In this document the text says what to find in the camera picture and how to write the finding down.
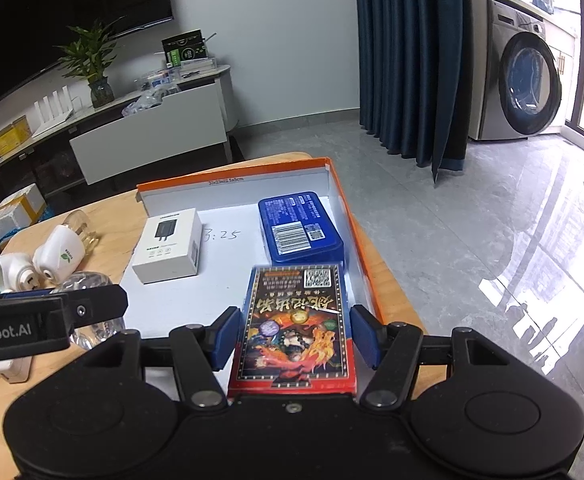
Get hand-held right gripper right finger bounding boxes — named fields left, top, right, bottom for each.
left=349, top=305, right=510, bottom=411

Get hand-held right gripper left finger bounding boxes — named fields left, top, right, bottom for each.
left=84, top=306, right=243, bottom=411

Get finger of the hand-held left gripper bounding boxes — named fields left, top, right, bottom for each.
left=63, top=284, right=129, bottom=333

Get clear glass bottle grey cap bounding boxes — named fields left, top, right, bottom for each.
left=54, top=271, right=128, bottom=351

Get white repellent heater with bottle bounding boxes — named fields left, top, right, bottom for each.
left=32, top=210, right=98, bottom=283

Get orange white cardboard box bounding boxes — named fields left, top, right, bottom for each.
left=117, top=157, right=390, bottom=391

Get blue playing card box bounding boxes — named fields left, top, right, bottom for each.
left=227, top=262, right=359, bottom=396

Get white charger packaging box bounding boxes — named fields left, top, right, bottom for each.
left=132, top=207, right=204, bottom=286

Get blue tin box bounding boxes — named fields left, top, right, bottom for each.
left=257, top=191, right=345, bottom=266

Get white cube charger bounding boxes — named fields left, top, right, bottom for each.
left=0, top=357, right=33, bottom=383

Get white plug adapter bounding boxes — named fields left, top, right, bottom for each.
left=0, top=254, right=40, bottom=293

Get cardboard box yellow tape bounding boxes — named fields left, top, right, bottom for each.
left=0, top=182, right=48, bottom=241

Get low television cabinet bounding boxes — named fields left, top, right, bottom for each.
left=0, top=64, right=240, bottom=211

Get yellow tin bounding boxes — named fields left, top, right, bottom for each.
left=0, top=116, right=30, bottom=157

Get white router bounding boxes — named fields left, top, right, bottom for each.
left=26, top=87, right=75, bottom=137

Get clear bag of small parts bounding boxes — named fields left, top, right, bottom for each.
left=122, top=85, right=180, bottom=118

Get plant in glass vase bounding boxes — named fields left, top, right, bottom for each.
left=54, top=19, right=123, bottom=108

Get clear plastic boxes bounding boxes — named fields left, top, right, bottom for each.
left=134, top=57, right=218, bottom=93

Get black green box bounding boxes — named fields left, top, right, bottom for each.
left=162, top=30, right=208, bottom=68

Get dark blue curtain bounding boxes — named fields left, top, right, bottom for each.
left=354, top=0, right=473, bottom=186

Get black television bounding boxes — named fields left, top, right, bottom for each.
left=0, top=0, right=175, bottom=121

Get silver washing machine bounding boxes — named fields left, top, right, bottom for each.
left=477, top=0, right=564, bottom=142

